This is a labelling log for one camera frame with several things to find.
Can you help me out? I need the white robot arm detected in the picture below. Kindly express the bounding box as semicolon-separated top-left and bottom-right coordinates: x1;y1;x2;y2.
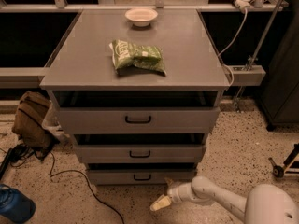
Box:
150;175;299;224

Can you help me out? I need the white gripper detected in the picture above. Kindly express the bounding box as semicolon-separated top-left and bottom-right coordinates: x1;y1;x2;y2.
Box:
150;177;193;212

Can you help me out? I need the blue water jug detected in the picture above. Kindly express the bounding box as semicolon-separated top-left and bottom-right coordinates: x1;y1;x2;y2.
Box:
0;184;36;224

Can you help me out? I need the metal stand pole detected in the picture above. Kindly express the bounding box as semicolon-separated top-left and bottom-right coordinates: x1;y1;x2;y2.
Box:
233;0;283;112

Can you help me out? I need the white hanging cable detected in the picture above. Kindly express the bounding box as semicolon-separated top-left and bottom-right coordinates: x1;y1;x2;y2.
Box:
216;7;249;87

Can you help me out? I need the green snack bag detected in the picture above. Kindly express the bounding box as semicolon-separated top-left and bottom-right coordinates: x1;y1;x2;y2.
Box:
109;39;166;76

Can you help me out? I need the brown fabric bag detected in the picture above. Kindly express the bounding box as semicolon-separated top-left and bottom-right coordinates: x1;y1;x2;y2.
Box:
12;91;53;150

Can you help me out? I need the black wheeled cart leg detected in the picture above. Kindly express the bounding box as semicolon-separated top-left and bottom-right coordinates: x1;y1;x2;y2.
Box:
269;144;299;178

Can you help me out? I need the white ceramic bowl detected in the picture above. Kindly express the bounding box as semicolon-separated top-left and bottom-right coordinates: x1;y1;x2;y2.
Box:
125;8;158;27

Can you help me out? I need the grey drawer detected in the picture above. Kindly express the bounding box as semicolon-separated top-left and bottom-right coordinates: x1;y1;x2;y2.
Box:
87;162;197;185
57;107;220;134
74;145;206;164

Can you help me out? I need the black floor cable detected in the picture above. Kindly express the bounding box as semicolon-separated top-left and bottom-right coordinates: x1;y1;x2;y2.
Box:
0;143;126;224

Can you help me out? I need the dark cabinet right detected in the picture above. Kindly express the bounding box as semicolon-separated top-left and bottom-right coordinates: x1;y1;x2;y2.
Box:
259;0;299;132

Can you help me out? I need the grey drawer cabinet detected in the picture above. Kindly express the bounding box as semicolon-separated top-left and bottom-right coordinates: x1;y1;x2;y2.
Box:
39;8;231;179

